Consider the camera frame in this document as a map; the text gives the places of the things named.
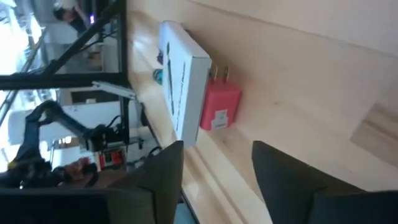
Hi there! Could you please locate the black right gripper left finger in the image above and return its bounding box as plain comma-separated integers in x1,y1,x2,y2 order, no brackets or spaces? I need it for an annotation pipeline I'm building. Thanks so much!
0,140,185,224

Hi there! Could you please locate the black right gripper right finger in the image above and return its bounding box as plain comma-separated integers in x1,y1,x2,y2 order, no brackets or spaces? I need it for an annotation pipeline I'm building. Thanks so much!
251,140,398,224

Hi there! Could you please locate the pink usb wall charger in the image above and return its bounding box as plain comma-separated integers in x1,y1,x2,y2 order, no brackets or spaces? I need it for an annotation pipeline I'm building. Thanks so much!
200,64,243,131

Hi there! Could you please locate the red and white control box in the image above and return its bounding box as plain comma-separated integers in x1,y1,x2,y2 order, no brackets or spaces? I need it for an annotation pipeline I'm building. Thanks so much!
98,148,127,171

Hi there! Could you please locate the person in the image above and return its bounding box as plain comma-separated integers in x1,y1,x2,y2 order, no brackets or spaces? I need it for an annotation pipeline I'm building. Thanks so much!
58,156,125,189
52,6,88,34

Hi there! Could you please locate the white cardboard product box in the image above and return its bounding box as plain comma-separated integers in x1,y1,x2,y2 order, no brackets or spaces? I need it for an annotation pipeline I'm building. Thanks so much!
158,20,213,149

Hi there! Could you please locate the silver metal bracket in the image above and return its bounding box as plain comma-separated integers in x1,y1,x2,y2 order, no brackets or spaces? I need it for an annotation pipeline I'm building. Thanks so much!
91,80,137,100

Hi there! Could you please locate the teal braided cable bundle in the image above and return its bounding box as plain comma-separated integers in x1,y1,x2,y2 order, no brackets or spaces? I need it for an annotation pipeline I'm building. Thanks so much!
152,68,164,85

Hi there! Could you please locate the black aluminium rig frame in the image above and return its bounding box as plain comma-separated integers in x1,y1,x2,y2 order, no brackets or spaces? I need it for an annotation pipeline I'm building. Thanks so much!
0,0,131,147

